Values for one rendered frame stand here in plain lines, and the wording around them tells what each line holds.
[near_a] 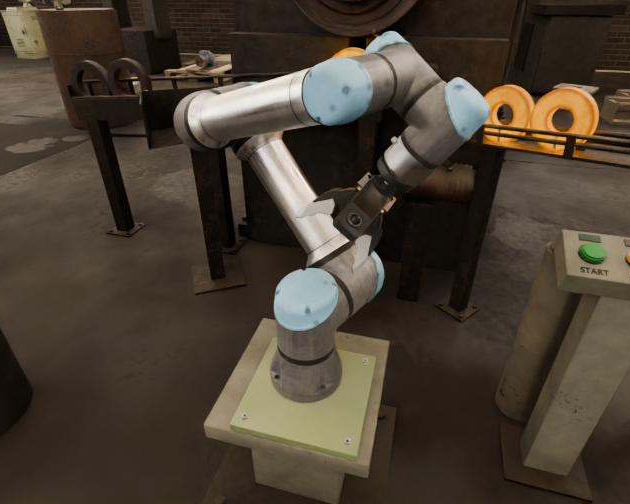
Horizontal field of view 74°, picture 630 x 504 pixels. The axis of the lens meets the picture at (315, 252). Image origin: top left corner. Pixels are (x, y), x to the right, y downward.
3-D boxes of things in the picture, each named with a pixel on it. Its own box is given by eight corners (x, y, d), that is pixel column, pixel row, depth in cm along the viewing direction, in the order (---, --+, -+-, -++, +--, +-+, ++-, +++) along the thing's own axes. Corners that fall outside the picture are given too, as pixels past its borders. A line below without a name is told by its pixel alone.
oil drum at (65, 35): (101, 111, 410) (73, 6, 363) (153, 115, 396) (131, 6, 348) (53, 127, 362) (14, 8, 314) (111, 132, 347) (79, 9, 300)
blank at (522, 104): (486, 83, 120) (479, 84, 119) (540, 85, 109) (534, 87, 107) (480, 137, 127) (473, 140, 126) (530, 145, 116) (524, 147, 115)
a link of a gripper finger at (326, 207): (306, 208, 81) (350, 203, 77) (292, 219, 76) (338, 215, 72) (302, 192, 80) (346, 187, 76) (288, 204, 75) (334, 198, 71)
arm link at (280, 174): (324, 330, 88) (186, 113, 88) (365, 297, 98) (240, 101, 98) (360, 317, 79) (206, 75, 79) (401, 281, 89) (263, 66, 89)
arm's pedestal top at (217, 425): (367, 479, 75) (369, 466, 72) (205, 437, 82) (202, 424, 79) (388, 352, 101) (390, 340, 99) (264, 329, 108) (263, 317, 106)
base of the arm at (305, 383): (333, 410, 80) (335, 374, 75) (260, 394, 84) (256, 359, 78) (347, 354, 93) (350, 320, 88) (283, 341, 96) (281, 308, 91)
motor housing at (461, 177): (392, 280, 170) (407, 152, 142) (448, 289, 165) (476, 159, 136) (387, 299, 159) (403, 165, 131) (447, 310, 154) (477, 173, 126)
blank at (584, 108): (540, 85, 109) (534, 87, 108) (607, 88, 98) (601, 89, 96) (530, 145, 116) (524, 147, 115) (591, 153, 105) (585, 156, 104)
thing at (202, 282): (178, 269, 177) (140, 90, 139) (239, 258, 184) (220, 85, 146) (180, 298, 160) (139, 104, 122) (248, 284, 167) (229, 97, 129)
